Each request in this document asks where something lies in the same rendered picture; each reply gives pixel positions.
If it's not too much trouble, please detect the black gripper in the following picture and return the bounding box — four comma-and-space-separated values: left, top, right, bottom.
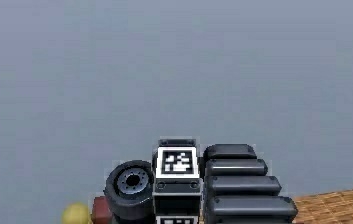
104, 159, 156, 224

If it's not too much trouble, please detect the dark red block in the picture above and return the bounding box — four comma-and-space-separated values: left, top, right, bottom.
91, 195, 113, 224

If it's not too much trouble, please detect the yellow-green round ball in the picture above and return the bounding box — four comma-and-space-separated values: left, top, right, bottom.
61, 201, 92, 224

